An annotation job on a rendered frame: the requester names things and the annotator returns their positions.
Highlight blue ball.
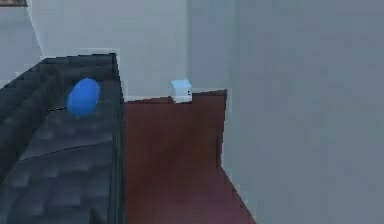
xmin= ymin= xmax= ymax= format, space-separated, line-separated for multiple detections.
xmin=66 ymin=77 xmax=101 ymax=118

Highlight small white box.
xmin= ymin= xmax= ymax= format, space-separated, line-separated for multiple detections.
xmin=168 ymin=79 xmax=193 ymax=104

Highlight dark grey sofa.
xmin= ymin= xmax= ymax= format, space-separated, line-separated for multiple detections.
xmin=0 ymin=52 xmax=128 ymax=224

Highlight dark framed wall picture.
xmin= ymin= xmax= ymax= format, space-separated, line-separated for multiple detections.
xmin=0 ymin=0 xmax=28 ymax=8

